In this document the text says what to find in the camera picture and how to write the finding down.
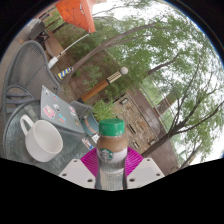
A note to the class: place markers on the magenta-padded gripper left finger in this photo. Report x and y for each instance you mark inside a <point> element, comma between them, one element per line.
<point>76,171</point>

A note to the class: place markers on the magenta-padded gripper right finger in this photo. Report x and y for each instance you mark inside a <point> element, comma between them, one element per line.
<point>145,170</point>

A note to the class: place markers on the green-capped coffee drink bottle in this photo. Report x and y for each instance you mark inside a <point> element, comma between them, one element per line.
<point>111,143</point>

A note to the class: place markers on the white sticker sheet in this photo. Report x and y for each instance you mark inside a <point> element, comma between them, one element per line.
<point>95,137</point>

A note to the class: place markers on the white ceramic mug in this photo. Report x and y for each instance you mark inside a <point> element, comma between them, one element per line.
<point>45,141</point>

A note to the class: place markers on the dark forked-trunk tree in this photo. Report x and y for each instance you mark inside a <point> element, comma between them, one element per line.
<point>173,133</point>

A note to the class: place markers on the stone outdoor fireplace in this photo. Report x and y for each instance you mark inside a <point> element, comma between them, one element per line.
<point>133,123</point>

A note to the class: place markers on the grey laptop with stickers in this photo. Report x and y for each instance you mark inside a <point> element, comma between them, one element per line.
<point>60,110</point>

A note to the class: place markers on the potted green plant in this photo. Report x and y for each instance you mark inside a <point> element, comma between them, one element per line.
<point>101,110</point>

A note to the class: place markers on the leaning thin-trunk tree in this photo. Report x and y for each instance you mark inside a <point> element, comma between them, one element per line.
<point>106,45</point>

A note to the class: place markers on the orange patio umbrella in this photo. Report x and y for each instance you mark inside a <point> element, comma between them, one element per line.
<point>78,13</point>

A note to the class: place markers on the wooden globe lamp post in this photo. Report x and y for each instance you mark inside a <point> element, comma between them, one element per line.
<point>96,87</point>

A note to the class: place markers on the blue yellow striped post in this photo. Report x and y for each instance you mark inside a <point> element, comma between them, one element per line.
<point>65,72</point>

